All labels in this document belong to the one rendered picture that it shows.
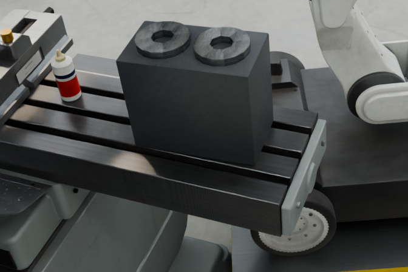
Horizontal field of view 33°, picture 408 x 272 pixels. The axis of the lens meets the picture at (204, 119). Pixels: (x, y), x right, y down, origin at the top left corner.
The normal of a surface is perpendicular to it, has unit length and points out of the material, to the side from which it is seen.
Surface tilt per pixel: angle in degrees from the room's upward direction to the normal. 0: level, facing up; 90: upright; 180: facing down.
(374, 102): 90
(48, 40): 90
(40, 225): 90
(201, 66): 0
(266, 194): 0
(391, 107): 90
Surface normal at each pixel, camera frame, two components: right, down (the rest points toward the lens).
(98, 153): -0.11, -0.76
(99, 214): 0.92, 0.18
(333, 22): 0.00, 0.65
